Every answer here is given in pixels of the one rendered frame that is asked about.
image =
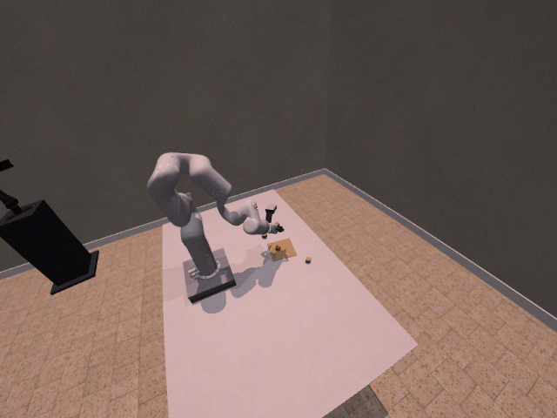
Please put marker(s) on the orange flat mat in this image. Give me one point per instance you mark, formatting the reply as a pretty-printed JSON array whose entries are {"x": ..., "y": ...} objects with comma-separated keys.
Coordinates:
[{"x": 286, "y": 249}]

